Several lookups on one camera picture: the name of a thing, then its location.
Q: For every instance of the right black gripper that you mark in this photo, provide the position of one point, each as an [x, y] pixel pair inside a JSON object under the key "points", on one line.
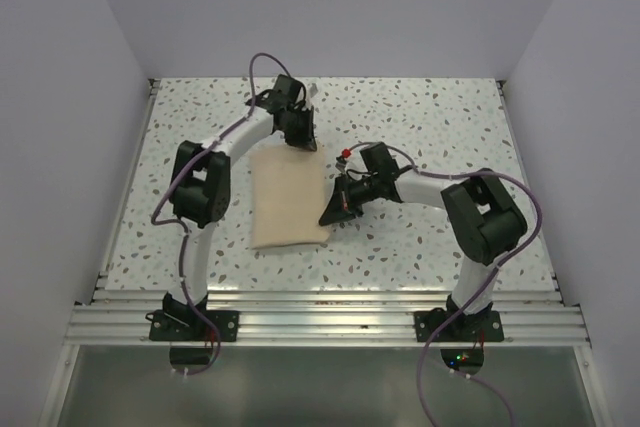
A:
{"points": [[342, 205]]}

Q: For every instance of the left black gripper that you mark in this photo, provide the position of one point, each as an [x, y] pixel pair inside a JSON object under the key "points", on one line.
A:
{"points": [[306, 138]]}

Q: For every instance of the beige cloth mat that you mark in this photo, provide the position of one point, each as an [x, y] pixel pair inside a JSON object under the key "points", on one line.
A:
{"points": [[289, 195]]}

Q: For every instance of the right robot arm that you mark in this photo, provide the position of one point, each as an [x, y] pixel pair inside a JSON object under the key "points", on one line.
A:
{"points": [[484, 217]]}

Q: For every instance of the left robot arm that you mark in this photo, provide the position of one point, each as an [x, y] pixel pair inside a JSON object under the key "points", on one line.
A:
{"points": [[200, 189]]}

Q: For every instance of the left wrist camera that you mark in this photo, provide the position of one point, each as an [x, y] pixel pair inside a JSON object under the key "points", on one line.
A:
{"points": [[311, 92]]}

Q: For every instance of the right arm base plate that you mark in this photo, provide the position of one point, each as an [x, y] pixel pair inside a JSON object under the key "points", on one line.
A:
{"points": [[485, 326]]}

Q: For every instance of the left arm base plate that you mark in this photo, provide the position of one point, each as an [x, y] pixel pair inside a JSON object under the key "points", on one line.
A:
{"points": [[166, 329]]}

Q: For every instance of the aluminium rail frame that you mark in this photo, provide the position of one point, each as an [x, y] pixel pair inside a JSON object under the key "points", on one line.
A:
{"points": [[358, 292]]}

